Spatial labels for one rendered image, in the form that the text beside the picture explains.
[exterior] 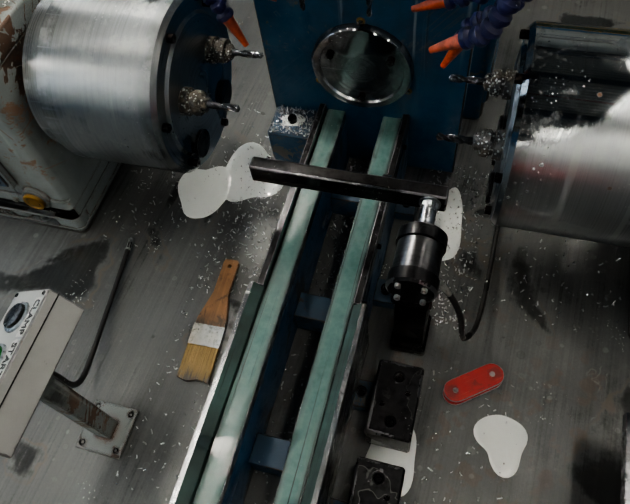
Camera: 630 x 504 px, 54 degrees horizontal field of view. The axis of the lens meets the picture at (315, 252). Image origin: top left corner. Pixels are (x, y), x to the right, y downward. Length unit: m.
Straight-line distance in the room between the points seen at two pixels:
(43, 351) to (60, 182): 0.38
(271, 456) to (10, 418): 0.31
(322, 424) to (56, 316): 0.32
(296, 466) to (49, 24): 0.62
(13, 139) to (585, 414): 0.87
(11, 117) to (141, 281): 0.31
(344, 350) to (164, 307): 0.34
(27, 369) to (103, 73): 0.36
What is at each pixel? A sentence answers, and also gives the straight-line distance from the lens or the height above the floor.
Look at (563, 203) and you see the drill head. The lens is 0.73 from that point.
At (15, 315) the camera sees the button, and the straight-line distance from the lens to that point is 0.73.
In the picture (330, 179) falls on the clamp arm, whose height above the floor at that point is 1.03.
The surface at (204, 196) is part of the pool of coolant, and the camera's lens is 1.08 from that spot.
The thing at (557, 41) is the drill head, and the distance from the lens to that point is 0.75.
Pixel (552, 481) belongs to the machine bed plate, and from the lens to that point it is 0.88.
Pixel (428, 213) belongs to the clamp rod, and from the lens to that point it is 0.75.
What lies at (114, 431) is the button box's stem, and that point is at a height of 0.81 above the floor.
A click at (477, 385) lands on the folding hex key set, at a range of 0.88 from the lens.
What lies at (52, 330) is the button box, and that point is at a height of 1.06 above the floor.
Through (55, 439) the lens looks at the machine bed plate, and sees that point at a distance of 0.98.
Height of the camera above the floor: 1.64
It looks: 59 degrees down
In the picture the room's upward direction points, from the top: 11 degrees counter-clockwise
